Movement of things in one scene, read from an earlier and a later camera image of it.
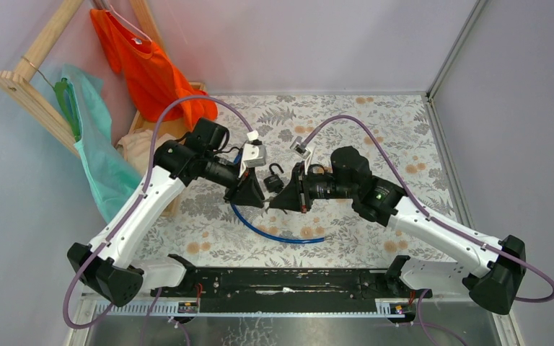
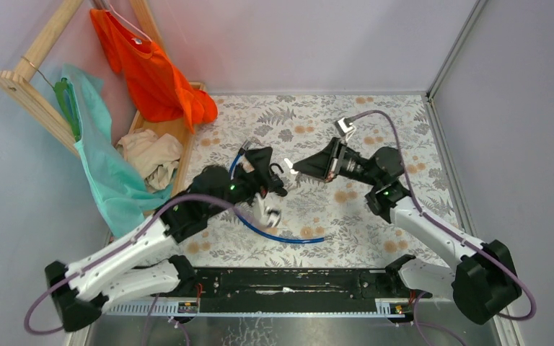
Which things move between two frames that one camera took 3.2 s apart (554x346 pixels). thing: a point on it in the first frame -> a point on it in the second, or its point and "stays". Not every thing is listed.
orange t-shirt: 151,76 stays
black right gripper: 289,199 -> 326,164
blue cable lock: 262,236 stays
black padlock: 273,184 stays
